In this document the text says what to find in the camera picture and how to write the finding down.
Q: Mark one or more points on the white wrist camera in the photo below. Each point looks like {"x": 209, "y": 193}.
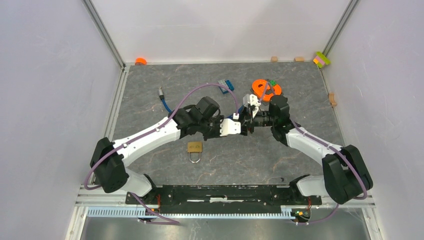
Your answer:
{"x": 230, "y": 126}
{"x": 252, "y": 104}

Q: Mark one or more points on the blue toy brick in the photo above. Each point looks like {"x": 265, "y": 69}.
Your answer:
{"x": 227, "y": 83}

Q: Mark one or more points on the curved wooden block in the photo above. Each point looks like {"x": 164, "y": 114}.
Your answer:
{"x": 332, "y": 99}

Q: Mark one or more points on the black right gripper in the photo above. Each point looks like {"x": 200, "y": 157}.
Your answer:
{"x": 247, "y": 122}

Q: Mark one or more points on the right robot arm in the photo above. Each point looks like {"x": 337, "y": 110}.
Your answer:
{"x": 344, "y": 174}

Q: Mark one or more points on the blue cable lock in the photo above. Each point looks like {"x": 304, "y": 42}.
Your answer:
{"x": 162, "y": 98}

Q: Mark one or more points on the stacked coloured toy bricks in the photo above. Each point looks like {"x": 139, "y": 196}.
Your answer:
{"x": 321, "y": 60}

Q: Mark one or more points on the orange letter e block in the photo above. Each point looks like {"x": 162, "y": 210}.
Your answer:
{"x": 263, "y": 90}

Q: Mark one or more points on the brass padlock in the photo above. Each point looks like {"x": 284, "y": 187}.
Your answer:
{"x": 194, "y": 151}

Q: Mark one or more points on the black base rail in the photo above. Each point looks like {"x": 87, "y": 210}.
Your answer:
{"x": 226, "y": 199}

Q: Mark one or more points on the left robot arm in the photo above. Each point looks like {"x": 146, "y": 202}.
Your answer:
{"x": 110, "y": 159}

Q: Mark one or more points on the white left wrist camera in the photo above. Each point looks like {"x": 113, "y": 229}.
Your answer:
{"x": 230, "y": 126}

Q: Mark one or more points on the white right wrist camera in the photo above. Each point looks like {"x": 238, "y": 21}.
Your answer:
{"x": 252, "y": 104}

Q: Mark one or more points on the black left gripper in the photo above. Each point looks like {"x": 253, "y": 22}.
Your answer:
{"x": 217, "y": 134}

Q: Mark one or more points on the orange round cap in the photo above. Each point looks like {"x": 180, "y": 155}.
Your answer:
{"x": 140, "y": 61}

